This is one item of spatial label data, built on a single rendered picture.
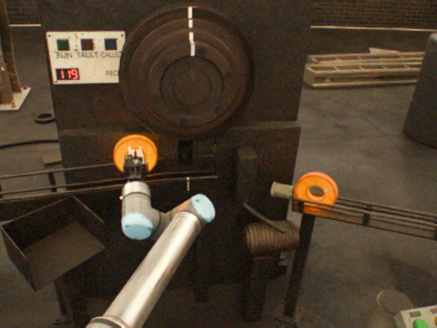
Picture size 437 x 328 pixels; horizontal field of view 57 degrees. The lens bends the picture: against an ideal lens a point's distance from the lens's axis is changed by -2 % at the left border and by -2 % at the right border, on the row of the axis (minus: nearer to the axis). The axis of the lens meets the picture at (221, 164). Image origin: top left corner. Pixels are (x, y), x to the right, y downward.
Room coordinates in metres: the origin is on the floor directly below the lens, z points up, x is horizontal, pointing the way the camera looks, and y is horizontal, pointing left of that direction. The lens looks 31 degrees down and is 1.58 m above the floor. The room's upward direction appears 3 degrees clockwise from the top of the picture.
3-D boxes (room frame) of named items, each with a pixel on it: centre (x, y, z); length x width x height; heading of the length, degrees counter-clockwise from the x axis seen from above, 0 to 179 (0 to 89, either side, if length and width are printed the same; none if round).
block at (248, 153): (1.44, -0.09, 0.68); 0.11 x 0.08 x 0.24; 12
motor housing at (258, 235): (1.31, -0.22, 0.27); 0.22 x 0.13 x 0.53; 102
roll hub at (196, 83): (1.28, 0.11, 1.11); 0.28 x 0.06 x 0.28; 102
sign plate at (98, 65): (1.41, 0.49, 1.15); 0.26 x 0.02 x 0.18; 102
